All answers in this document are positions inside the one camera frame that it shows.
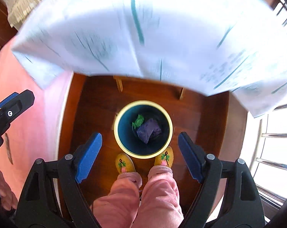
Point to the purple plastic bag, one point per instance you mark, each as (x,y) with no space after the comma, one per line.
(148,130)

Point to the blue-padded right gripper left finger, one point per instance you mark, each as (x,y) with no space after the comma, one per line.
(38,205)

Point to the yellow slipper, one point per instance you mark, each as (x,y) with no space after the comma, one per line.
(166,158)
(124,163)

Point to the metal window grille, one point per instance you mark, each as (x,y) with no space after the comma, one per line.
(269,168)

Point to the left yellow slipper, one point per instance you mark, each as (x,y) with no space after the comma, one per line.
(124,163)

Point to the green paper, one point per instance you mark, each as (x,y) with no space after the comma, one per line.
(138,122)

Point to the wooden table frame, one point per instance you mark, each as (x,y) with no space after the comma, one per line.
(119,83)

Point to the pink bed cover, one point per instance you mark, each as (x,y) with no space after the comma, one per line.
(36,132)

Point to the round bin with cream rim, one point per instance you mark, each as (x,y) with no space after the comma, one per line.
(126,137)

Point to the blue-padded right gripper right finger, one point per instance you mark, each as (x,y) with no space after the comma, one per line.
(241,205)

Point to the tree-patterned tablecloth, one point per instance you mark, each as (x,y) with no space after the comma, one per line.
(208,46)

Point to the right yellow slipper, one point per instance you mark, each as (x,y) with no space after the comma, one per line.
(166,158)

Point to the right pink trouser leg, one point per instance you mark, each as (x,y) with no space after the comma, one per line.
(160,206)

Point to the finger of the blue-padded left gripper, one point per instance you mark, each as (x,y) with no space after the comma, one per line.
(16,107)
(7,99)

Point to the person's left hand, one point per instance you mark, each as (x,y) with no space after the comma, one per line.
(8,198)

